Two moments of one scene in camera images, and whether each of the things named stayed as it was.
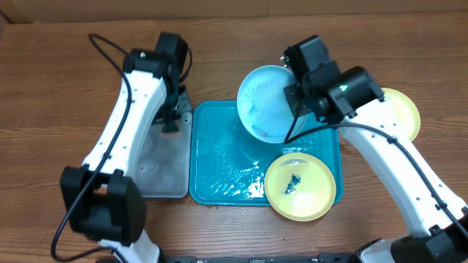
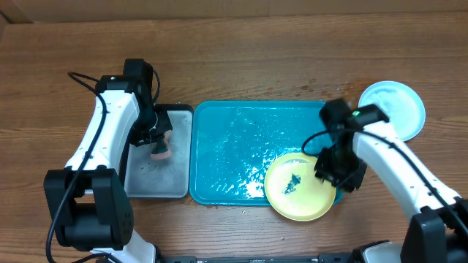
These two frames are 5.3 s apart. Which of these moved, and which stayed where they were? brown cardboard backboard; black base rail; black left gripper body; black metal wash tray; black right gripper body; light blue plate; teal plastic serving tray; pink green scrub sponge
Moved: light blue plate; black left gripper body; pink green scrub sponge; black right gripper body
Stayed: brown cardboard backboard; black metal wash tray; black base rail; teal plastic serving tray
